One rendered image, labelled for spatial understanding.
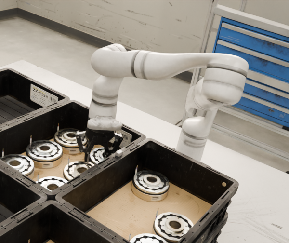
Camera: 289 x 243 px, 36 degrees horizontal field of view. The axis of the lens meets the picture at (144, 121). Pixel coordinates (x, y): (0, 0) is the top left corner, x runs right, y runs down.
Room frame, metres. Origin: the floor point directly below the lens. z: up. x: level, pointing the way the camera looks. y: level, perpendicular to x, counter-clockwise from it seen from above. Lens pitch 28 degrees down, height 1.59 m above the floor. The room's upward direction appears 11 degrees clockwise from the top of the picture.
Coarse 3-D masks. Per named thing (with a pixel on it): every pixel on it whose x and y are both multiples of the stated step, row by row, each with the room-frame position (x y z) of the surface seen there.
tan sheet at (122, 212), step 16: (128, 192) 0.98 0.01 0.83; (176, 192) 1.02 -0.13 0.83; (96, 208) 0.89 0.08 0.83; (112, 208) 0.90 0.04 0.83; (128, 208) 0.92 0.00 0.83; (144, 208) 0.93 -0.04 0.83; (160, 208) 0.94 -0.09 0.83; (176, 208) 0.95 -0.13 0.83; (192, 208) 0.97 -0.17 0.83; (208, 208) 0.98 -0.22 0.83; (112, 224) 0.84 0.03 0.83; (128, 224) 0.86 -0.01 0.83; (144, 224) 0.87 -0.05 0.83
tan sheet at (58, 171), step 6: (66, 156) 1.10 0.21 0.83; (72, 156) 1.10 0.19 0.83; (78, 156) 1.11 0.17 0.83; (66, 162) 1.06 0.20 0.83; (36, 168) 1.01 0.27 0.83; (54, 168) 1.03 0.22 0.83; (60, 168) 1.03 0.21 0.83; (36, 174) 0.98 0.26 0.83; (42, 174) 0.99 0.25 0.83; (48, 174) 0.99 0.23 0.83; (54, 174) 1.00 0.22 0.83; (60, 174) 1.00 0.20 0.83; (36, 180) 0.96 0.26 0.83
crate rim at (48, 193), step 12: (48, 108) 1.18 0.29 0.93; (84, 108) 1.23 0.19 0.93; (24, 120) 1.09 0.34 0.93; (0, 132) 1.01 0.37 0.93; (132, 132) 1.14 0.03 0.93; (132, 144) 1.07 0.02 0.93; (12, 168) 0.86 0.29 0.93; (96, 168) 0.92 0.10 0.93; (72, 180) 0.86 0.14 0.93; (48, 192) 0.80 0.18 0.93
